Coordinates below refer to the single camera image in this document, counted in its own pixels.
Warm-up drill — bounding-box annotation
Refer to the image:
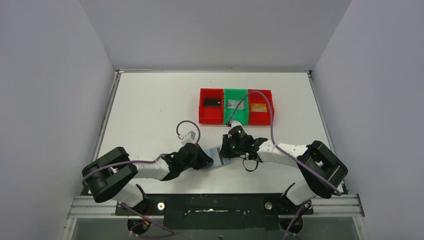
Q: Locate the beige card holder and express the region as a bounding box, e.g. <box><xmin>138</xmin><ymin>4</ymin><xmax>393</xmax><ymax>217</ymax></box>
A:
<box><xmin>201</xmin><ymin>145</ymin><xmax>235</xmax><ymax>172</ymax></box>

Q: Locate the silver VIP credit card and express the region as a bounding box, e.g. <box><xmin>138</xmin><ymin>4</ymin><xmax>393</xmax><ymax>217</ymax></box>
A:
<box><xmin>209</xmin><ymin>147</ymin><xmax>222</xmax><ymax>166</ymax></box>

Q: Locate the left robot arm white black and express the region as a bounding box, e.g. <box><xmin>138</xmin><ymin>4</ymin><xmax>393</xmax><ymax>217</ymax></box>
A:
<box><xmin>81</xmin><ymin>143</ymin><xmax>214</xmax><ymax>214</ymax></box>

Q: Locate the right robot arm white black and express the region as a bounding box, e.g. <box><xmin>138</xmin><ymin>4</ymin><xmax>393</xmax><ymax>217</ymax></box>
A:
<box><xmin>219</xmin><ymin>125</ymin><xmax>349</xmax><ymax>214</ymax></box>

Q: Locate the silver card in bin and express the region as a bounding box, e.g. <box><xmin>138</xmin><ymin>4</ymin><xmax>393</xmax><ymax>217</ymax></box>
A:
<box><xmin>226</xmin><ymin>99</ymin><xmax>245</xmax><ymax>110</ymax></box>

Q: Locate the gold card in bin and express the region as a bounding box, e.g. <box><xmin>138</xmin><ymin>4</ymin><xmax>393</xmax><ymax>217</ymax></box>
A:
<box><xmin>250</xmin><ymin>103</ymin><xmax>268</xmax><ymax>113</ymax></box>

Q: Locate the black card in bin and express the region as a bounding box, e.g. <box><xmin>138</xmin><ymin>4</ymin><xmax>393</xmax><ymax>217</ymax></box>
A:
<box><xmin>203</xmin><ymin>98</ymin><xmax>221</xmax><ymax>108</ymax></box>

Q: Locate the right red bin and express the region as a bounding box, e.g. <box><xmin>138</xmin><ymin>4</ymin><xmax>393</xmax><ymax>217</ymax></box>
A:
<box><xmin>247</xmin><ymin>89</ymin><xmax>275</xmax><ymax>126</ymax></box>

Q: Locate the red bin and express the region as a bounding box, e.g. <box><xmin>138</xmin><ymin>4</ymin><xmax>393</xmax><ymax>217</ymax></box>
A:
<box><xmin>198</xmin><ymin>88</ymin><xmax>224</xmax><ymax>125</ymax></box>
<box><xmin>247</xmin><ymin>89</ymin><xmax>275</xmax><ymax>126</ymax></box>

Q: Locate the left red bin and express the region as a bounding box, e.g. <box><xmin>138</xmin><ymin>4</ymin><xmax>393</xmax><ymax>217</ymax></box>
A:
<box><xmin>198</xmin><ymin>88</ymin><xmax>224</xmax><ymax>125</ymax></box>

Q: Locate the green bin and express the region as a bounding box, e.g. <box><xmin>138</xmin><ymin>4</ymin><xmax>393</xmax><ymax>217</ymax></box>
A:
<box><xmin>223</xmin><ymin>88</ymin><xmax>249</xmax><ymax>125</ymax></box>

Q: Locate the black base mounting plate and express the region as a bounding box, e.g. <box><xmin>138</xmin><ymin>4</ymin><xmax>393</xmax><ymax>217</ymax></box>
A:
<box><xmin>135</xmin><ymin>193</ymin><xmax>299</xmax><ymax>231</ymax></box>

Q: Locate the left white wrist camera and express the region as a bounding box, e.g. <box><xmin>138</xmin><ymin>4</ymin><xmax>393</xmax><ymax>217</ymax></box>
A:
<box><xmin>178</xmin><ymin>131</ymin><xmax>196</xmax><ymax>146</ymax></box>

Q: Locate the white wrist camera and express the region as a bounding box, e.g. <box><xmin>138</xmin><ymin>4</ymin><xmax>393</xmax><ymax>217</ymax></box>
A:
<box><xmin>178</xmin><ymin>131</ymin><xmax>196</xmax><ymax>146</ymax></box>
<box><xmin>227</xmin><ymin>120</ymin><xmax>243</xmax><ymax>129</ymax></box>

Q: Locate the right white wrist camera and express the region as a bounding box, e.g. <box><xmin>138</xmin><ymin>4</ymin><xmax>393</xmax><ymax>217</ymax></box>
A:
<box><xmin>227</xmin><ymin>120</ymin><xmax>243</xmax><ymax>129</ymax></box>

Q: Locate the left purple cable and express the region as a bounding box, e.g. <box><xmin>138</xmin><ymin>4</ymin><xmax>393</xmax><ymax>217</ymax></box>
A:
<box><xmin>81</xmin><ymin>120</ymin><xmax>202</xmax><ymax>239</ymax></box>

